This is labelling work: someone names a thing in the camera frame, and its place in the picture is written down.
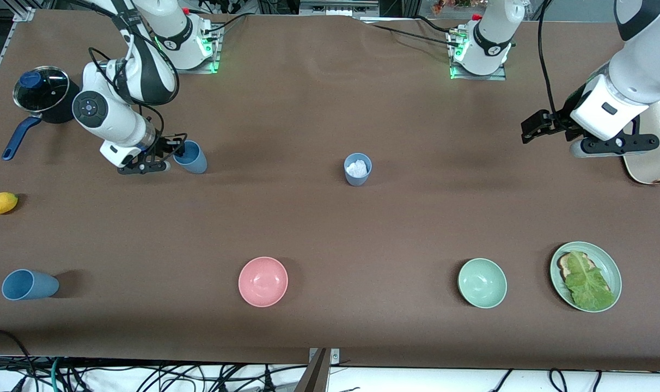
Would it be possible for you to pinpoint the cream toaster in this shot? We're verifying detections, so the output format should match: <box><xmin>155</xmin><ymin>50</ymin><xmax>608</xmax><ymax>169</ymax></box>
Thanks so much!
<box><xmin>623</xmin><ymin>97</ymin><xmax>660</xmax><ymax>186</ymax></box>

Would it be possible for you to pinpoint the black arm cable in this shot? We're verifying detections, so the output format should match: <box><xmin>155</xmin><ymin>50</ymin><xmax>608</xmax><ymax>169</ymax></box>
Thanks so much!
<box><xmin>69</xmin><ymin>0</ymin><xmax>189</xmax><ymax>158</ymax></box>
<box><xmin>538</xmin><ymin>0</ymin><xmax>560</xmax><ymax>115</ymax></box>

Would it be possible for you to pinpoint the mint green plate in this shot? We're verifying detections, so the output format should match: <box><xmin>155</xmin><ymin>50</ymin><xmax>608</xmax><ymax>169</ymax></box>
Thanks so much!
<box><xmin>549</xmin><ymin>241</ymin><xmax>622</xmax><ymax>313</ymax></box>

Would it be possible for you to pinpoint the pink bowl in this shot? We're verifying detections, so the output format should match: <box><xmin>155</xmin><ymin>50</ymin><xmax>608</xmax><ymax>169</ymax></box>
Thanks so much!
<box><xmin>238</xmin><ymin>256</ymin><xmax>289</xmax><ymax>308</ymax></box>

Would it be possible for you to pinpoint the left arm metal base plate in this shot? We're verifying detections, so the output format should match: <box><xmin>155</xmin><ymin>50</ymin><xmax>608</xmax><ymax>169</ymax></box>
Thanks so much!
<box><xmin>450</xmin><ymin>30</ymin><xmax>508</xmax><ymax>81</ymax></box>

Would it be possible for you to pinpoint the glass lid blue knob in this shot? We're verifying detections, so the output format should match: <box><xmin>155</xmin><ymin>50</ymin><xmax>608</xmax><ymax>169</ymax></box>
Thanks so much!
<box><xmin>13</xmin><ymin>66</ymin><xmax>71</xmax><ymax>114</ymax></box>

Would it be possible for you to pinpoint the blue cup holding paper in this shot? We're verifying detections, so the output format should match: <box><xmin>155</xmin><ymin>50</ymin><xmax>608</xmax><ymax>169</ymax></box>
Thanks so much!
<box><xmin>344</xmin><ymin>153</ymin><xmax>373</xmax><ymax>187</ymax></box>

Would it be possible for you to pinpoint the black base cable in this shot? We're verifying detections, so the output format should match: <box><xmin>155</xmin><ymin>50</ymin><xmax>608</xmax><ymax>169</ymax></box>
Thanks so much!
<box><xmin>199</xmin><ymin>12</ymin><xmax>249</xmax><ymax>40</ymax></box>
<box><xmin>371</xmin><ymin>24</ymin><xmax>461</xmax><ymax>47</ymax></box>
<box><xmin>414</xmin><ymin>15</ymin><xmax>456</xmax><ymax>34</ymax></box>

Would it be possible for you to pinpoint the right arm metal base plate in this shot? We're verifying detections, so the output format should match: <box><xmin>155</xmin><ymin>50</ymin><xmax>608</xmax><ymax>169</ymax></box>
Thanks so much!
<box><xmin>162</xmin><ymin>24</ymin><xmax>222</xmax><ymax>74</ymax></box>

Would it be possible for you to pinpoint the grey metal box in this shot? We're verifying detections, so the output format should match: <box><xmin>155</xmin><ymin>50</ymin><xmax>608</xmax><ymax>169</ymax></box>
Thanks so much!
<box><xmin>299</xmin><ymin>0</ymin><xmax>380</xmax><ymax>17</ymax></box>

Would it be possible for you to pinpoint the brown support beam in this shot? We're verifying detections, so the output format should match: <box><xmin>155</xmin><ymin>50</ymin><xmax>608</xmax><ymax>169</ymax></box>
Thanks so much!
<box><xmin>294</xmin><ymin>348</ymin><xmax>331</xmax><ymax>392</ymax></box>

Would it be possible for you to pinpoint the toast slice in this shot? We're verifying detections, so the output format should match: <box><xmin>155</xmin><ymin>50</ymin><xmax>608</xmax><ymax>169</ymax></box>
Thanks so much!
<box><xmin>558</xmin><ymin>252</ymin><xmax>611</xmax><ymax>295</ymax></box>

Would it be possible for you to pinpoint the black looped cable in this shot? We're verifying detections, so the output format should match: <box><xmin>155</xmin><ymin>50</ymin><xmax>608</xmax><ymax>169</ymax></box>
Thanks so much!
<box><xmin>0</xmin><ymin>328</ymin><xmax>36</xmax><ymax>392</ymax></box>

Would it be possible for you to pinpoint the mint green bowl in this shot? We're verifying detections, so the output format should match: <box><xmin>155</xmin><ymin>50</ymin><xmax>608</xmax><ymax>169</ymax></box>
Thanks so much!
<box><xmin>457</xmin><ymin>258</ymin><xmax>508</xmax><ymax>309</ymax></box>

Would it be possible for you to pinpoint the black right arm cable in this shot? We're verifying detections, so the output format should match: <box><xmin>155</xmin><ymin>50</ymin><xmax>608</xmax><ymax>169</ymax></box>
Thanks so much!
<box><xmin>69</xmin><ymin>0</ymin><xmax>189</xmax><ymax>158</ymax></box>

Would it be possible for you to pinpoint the metal table edge bracket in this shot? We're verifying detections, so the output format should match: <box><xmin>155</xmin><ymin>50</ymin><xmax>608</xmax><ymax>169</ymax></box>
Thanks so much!
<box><xmin>308</xmin><ymin>348</ymin><xmax>340</xmax><ymax>365</ymax></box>

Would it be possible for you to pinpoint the green lettuce leaf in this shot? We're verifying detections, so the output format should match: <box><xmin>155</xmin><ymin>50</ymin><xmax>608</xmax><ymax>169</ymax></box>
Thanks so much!
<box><xmin>564</xmin><ymin>250</ymin><xmax>616</xmax><ymax>311</ymax></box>

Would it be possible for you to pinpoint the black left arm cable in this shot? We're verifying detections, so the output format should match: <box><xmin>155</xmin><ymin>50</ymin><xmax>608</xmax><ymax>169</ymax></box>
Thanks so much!
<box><xmin>538</xmin><ymin>0</ymin><xmax>560</xmax><ymax>115</ymax></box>

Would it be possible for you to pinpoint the black pot blue handle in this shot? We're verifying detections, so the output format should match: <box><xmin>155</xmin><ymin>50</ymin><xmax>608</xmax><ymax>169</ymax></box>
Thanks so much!
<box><xmin>2</xmin><ymin>65</ymin><xmax>86</xmax><ymax>162</ymax></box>

